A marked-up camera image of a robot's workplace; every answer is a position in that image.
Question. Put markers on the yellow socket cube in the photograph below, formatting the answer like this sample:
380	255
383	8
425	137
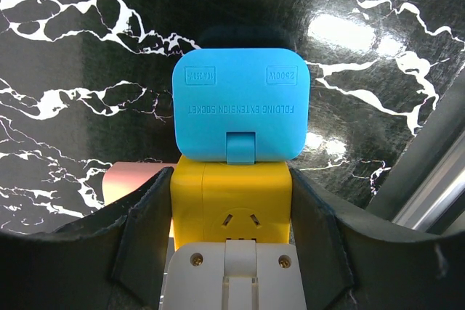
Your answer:
216	202

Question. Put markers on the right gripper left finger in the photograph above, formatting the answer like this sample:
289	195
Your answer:
111	259

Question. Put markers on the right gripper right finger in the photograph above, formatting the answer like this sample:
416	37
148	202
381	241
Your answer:
351	259

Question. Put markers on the pink plug adapter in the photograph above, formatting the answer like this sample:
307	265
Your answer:
122	178

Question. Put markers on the blue folding extension socket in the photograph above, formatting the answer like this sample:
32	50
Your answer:
241	106

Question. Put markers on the right aluminium frame post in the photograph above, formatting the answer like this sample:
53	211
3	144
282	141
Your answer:
425	189

